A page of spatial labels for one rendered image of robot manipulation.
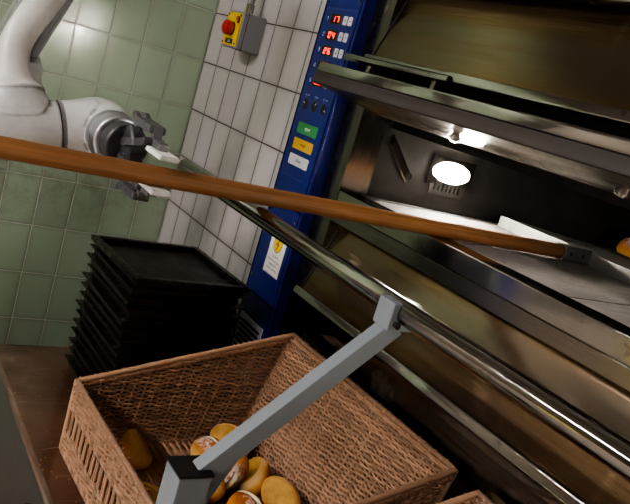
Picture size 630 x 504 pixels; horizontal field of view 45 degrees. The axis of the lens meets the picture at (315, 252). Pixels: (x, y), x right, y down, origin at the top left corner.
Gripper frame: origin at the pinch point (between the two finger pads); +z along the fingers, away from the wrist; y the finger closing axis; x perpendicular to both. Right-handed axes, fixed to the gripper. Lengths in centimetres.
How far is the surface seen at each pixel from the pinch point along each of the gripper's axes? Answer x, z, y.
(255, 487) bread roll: -35, -3, 57
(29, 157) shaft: 18.6, 1.7, 1.2
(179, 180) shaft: -2.8, 1.6, 0.4
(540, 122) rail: -40, 30, -23
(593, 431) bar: -18, 69, 3
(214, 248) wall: -53, -81, 33
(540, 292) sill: -55, 29, 2
